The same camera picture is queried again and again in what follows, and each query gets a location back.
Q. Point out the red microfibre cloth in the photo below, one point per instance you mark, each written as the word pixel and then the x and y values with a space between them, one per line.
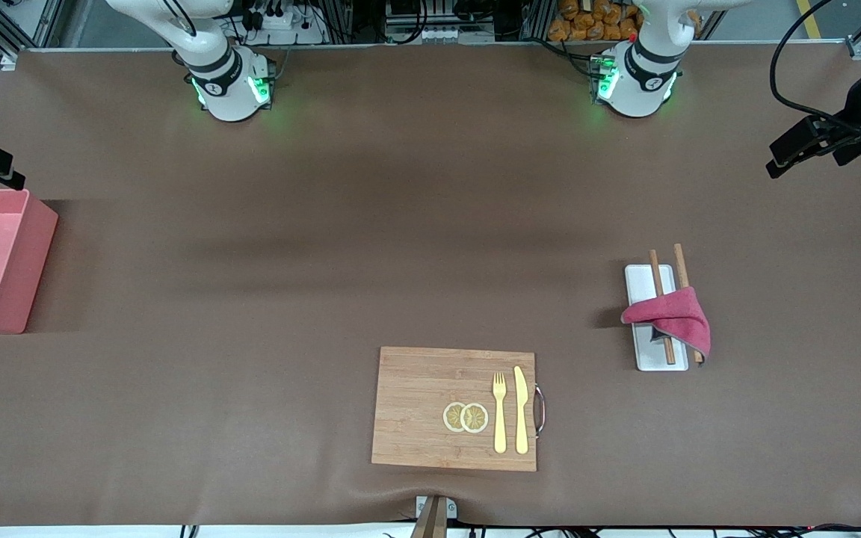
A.
pixel 677 314

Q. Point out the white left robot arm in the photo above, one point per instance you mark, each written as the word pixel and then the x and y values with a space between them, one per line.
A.
pixel 640 90

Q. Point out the orange packaged goods pile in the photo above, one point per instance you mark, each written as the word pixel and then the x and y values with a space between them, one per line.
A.
pixel 587 19

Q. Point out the white rectangular tray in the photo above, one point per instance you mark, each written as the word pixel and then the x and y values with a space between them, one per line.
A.
pixel 646 356

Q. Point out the white power strip with plugs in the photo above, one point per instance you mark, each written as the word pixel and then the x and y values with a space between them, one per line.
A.
pixel 281 21

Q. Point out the white socket strip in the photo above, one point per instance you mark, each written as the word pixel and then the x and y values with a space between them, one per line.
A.
pixel 445 34

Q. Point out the yellow knife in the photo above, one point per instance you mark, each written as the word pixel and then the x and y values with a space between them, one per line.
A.
pixel 521 403

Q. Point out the yellow fork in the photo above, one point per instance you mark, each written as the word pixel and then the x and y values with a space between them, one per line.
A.
pixel 500 426

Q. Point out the lemon slice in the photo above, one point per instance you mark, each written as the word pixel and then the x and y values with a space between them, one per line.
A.
pixel 475 418
pixel 451 417

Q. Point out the wooden cutting board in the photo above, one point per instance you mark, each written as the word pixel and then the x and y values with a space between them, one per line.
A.
pixel 415 403

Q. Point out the brown mounting bar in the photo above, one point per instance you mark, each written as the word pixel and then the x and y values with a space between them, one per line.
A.
pixel 430 523

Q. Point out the metal table edge bracket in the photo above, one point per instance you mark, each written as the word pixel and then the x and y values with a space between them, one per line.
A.
pixel 423 506

